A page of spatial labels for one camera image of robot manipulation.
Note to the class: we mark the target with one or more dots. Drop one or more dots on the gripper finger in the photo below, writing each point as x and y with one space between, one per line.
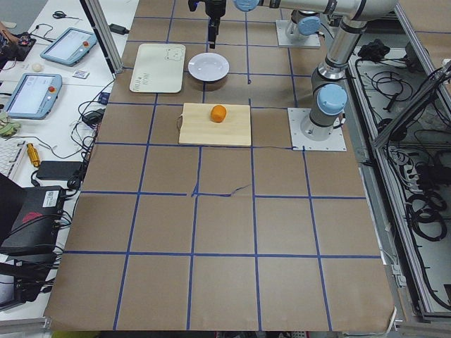
213 29

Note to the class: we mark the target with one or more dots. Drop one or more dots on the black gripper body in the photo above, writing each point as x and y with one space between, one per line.
215 8

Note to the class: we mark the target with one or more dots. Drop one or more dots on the orange fruit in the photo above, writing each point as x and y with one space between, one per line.
218 113

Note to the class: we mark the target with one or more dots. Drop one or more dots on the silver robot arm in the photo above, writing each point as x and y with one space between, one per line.
355 16
303 24

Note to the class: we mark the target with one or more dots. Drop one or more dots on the cream tray with bear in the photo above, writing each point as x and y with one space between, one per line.
158 69

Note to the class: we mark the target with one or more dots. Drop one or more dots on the white round plate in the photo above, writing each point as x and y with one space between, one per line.
208 67

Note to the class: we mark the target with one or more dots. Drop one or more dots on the bamboo cutting board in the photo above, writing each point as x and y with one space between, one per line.
198 128

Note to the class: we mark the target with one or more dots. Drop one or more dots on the upper blue teach pendant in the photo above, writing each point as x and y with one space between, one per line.
70 47

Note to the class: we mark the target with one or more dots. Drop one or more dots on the blue teach pendant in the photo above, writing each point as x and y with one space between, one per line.
34 96
70 47

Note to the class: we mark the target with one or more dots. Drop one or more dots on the black scissors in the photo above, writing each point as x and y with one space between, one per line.
62 15

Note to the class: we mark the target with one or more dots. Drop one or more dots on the lower blue teach pendant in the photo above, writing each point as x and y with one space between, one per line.
34 96

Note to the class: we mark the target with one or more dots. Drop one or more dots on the black power adapter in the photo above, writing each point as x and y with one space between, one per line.
58 170

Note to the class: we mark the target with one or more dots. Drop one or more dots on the gold cylinder tool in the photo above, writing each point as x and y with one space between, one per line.
33 155

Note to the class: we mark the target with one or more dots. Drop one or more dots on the white keyboard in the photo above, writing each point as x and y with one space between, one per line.
12 152

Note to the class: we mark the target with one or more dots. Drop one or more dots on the black computer box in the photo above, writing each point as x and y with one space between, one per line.
29 219

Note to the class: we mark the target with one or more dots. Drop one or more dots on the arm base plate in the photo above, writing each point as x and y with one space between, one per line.
306 136
310 42

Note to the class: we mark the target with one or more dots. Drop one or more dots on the aluminium frame post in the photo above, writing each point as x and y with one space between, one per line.
98 23

